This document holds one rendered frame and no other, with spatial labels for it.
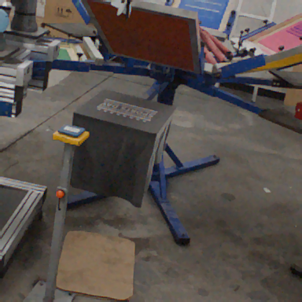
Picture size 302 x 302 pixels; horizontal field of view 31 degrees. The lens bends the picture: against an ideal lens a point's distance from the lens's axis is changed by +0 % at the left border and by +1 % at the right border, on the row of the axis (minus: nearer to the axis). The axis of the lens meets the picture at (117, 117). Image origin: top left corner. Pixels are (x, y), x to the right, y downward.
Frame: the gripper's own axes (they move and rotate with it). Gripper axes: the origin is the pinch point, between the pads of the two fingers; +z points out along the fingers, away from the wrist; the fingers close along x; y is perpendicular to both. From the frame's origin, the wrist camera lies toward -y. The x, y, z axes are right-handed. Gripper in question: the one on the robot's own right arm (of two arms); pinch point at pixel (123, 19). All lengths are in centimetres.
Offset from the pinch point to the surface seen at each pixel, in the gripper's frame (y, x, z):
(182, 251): -43, -108, 123
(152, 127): -19, -34, 46
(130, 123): -7, -32, 46
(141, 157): -17, -32, 62
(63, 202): 11, -11, 90
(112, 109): 7, -44, 43
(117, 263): -11, -72, 131
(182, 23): -22.6, -22.4, -6.2
